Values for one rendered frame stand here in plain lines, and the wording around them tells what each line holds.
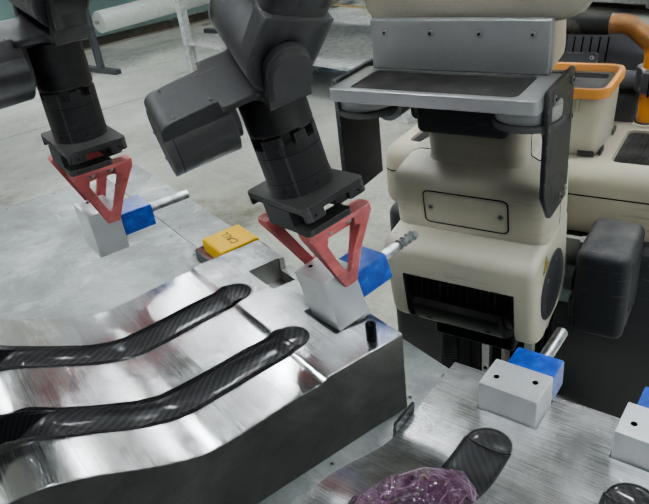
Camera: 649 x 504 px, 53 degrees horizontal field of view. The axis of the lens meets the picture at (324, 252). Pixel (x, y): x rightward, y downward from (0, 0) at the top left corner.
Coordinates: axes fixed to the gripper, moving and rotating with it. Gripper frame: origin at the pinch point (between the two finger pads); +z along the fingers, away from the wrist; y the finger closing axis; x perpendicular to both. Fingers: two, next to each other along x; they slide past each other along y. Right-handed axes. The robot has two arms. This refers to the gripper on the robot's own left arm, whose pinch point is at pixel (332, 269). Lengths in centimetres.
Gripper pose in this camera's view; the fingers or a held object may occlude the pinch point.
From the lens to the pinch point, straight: 62.2
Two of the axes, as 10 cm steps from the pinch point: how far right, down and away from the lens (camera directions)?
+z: 3.0, 8.4, 4.5
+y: 5.6, 2.3, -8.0
